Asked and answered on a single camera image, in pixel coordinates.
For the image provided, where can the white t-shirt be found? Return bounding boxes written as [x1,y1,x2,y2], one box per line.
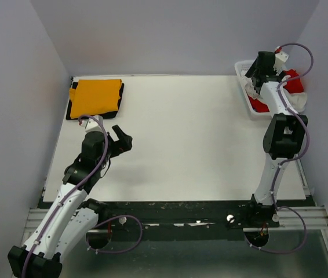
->
[242,76,308,113]

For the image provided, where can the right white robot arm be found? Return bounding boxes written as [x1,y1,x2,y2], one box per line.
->
[245,51,308,227]

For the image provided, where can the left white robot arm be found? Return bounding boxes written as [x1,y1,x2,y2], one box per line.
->
[8,125,133,277]

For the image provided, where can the white plastic basket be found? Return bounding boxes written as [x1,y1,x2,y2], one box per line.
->
[234,59,307,121]

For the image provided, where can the red t-shirt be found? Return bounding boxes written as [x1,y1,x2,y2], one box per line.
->
[249,68,307,113]

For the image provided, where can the folded yellow t-shirt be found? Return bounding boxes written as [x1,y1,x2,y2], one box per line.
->
[68,78,123,119]

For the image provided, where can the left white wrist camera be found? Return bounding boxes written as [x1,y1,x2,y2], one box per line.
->
[83,115,103,133]

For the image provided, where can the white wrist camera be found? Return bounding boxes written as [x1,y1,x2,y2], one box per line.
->
[274,49,289,71]
[83,115,103,133]

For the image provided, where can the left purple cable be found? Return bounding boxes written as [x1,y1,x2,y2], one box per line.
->
[21,114,143,278]

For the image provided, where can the purple cable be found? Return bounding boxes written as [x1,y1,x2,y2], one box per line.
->
[245,42,315,253]
[21,114,143,278]

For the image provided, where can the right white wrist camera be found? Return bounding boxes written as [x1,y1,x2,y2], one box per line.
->
[274,49,289,71]

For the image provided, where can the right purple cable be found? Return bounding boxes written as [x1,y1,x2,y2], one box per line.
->
[245,42,315,253]

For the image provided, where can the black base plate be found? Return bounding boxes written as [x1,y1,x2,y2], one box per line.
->
[81,199,279,244]

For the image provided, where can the aluminium rail frame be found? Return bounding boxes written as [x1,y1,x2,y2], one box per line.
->
[21,162,328,232]

